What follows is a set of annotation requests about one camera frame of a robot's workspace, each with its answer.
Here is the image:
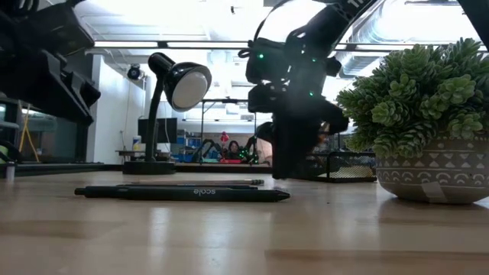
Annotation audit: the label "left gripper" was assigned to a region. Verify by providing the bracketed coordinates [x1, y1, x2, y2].
[0, 49, 102, 125]

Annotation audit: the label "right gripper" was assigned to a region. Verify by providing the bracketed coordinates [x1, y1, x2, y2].
[250, 83, 349, 180]

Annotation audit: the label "yellow sticky note pad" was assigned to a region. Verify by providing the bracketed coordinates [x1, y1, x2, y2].
[319, 166, 374, 180]

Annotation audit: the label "orange pencil with eraser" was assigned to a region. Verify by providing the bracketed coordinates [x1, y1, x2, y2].
[125, 179, 265, 187]

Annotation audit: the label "black mesh desk organizer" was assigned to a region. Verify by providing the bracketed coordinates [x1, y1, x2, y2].
[305, 131, 377, 183]

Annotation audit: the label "person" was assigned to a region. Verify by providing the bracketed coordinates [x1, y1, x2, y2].
[227, 140, 242, 160]

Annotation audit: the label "blue storage bins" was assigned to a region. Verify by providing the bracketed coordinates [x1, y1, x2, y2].
[177, 129, 203, 161]

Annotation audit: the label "background desk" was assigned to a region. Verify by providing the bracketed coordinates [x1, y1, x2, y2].
[116, 149, 173, 163]

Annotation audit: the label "long ceiling light bar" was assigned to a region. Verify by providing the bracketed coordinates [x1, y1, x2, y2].
[93, 40, 488, 53]

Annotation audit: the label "black pen with scale print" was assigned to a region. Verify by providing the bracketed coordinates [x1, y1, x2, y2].
[73, 186, 291, 203]

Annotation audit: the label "black gooseneck desk lamp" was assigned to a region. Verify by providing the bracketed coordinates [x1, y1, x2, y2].
[122, 52, 213, 176]

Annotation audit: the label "black computer monitor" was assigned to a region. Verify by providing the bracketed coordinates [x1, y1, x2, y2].
[138, 117, 179, 145]

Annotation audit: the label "succulent plant in patterned pot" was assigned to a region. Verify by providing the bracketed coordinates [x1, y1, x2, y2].
[335, 37, 489, 205]

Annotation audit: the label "yellow cable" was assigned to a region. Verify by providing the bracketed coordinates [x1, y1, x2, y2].
[18, 102, 39, 163]

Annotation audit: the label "black background workstation frame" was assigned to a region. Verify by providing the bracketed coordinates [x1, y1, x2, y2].
[200, 98, 258, 163]

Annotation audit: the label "black wall-mounted camera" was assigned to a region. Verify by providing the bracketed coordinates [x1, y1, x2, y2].
[127, 63, 142, 81]

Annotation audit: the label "black aluminium table frame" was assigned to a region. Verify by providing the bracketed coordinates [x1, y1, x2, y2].
[0, 162, 274, 177]

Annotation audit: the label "small silver post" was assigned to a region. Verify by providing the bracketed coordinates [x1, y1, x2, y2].
[5, 161, 17, 187]

